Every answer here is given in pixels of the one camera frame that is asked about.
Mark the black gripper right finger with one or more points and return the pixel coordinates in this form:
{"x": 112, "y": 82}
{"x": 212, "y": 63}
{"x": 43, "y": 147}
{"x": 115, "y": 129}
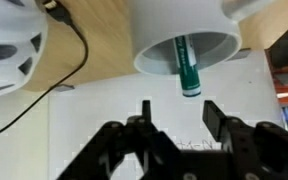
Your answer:
{"x": 267, "y": 153}

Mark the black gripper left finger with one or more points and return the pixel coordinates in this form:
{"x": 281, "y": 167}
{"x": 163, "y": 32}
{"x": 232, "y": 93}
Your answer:
{"x": 117, "y": 153}

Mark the green marker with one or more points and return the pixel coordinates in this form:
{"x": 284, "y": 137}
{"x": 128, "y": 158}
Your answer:
{"x": 189, "y": 73}

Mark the white cup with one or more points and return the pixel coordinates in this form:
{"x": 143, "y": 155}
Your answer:
{"x": 170, "y": 20}

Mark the whiteboard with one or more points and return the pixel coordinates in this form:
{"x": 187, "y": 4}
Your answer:
{"x": 117, "y": 100}

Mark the grey whiteboard foot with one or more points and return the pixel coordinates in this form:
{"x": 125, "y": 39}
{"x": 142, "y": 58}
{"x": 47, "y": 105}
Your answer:
{"x": 64, "y": 88}

